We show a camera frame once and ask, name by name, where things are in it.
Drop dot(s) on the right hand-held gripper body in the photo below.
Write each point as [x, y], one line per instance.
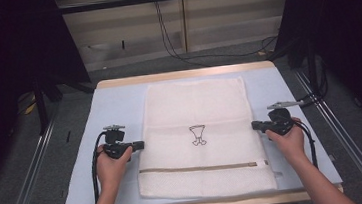
[279, 119]

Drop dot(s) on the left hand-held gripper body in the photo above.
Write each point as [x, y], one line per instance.
[115, 141]

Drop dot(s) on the white towel with logo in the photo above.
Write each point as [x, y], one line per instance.
[200, 113]

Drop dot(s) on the person's right hand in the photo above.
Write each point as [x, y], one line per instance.
[287, 145]

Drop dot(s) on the person's left hand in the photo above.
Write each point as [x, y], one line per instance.
[111, 169]

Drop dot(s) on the pale blue table mat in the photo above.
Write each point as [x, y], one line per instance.
[115, 105]

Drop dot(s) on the black metal stand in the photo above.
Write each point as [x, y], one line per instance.
[315, 75]
[40, 105]

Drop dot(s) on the wooden table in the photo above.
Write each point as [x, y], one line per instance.
[183, 74]

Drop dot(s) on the black curtain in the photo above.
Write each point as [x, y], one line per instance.
[349, 32]
[4, 65]

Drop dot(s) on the metal floor rail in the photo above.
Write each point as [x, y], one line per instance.
[351, 152]
[26, 187]

